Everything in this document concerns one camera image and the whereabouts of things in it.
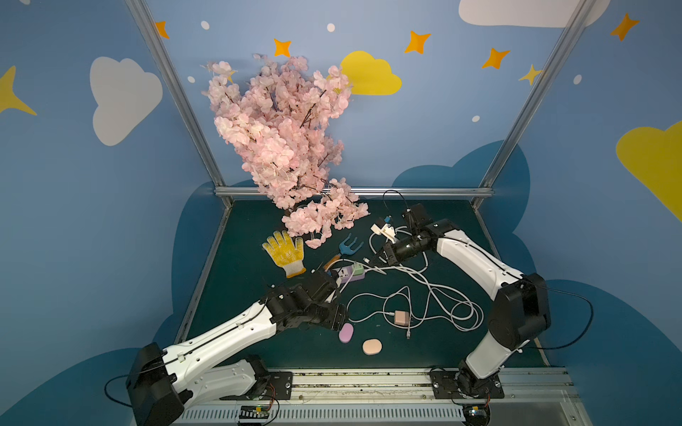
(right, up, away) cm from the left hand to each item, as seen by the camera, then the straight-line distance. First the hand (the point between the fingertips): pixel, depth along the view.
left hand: (341, 310), depth 75 cm
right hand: (+11, +14, +6) cm, 18 cm away
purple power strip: (+1, +7, +20) cm, 22 cm away
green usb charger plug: (+6, +9, +17) cm, 20 cm away
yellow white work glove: (-22, +14, +27) cm, 37 cm away
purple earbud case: (+2, -9, +8) cm, 12 cm away
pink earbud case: (+10, -13, +5) cm, 17 cm away
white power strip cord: (+36, +3, +18) cm, 40 cm away
